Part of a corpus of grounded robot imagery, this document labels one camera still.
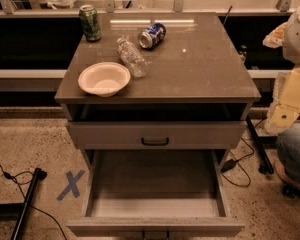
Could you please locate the green soda can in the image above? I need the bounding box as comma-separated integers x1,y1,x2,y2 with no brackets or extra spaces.
79,5,101,42

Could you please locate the black cable left floor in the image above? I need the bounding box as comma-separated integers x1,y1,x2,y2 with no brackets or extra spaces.
0,153,68,240

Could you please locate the black power adapter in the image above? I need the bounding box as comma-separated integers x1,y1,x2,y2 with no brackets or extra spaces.
221,159,237,173

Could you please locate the person leg in jeans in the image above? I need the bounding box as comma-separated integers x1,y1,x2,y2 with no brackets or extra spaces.
277,123,300,184

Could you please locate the white paper bowl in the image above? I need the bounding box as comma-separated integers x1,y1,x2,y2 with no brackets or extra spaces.
78,62,131,97

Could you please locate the clear plastic water bottle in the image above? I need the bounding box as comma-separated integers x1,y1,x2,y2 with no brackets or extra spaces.
117,38,148,78

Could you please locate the black pole right floor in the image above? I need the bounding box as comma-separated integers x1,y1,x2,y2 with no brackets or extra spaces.
246,116,274,174

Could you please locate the blue soda can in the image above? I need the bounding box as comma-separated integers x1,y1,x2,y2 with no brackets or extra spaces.
138,23,166,49

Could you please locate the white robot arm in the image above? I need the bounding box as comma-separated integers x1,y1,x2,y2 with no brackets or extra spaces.
263,5,300,135

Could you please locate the black cable right floor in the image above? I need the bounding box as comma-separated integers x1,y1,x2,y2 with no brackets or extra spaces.
221,117,268,188

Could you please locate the blue tape cross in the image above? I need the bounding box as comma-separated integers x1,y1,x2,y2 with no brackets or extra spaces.
57,170,85,201

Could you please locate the upper grey drawer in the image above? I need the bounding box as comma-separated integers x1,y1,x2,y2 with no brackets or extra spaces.
67,121,246,150

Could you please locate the grey drawer cabinet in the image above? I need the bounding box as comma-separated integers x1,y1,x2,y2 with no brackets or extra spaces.
55,13,260,163

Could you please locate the black pole floor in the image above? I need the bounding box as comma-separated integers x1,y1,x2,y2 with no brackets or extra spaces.
246,116,274,174
10,168,47,240

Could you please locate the black pole left floor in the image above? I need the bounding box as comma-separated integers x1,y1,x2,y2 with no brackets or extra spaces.
10,168,47,240

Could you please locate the black cable floor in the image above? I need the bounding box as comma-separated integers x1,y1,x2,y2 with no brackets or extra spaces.
221,117,268,188
0,153,68,240

